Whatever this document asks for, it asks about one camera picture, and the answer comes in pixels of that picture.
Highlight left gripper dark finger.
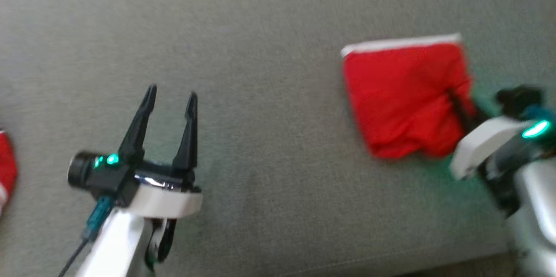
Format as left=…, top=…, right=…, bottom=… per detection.
left=172, top=92, right=199, bottom=173
left=118, top=85, right=157, bottom=166

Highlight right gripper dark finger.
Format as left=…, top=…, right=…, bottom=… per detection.
left=447, top=89, right=488, bottom=134

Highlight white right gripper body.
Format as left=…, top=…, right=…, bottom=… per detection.
left=450, top=116, right=539, bottom=180

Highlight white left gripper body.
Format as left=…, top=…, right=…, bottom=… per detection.
left=128, top=166, right=203, bottom=219

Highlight red shorts with white trim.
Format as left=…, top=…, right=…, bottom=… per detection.
left=340, top=34, right=479, bottom=160

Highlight red shirt with white sleeves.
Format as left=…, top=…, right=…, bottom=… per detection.
left=0, top=129, right=19, bottom=216

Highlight grey sofa seat cushion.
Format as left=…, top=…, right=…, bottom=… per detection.
left=0, top=0, right=556, bottom=277

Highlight blue left camera connector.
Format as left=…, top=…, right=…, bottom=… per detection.
left=82, top=196, right=114, bottom=241

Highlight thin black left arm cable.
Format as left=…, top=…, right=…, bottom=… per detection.
left=58, top=237, right=90, bottom=277

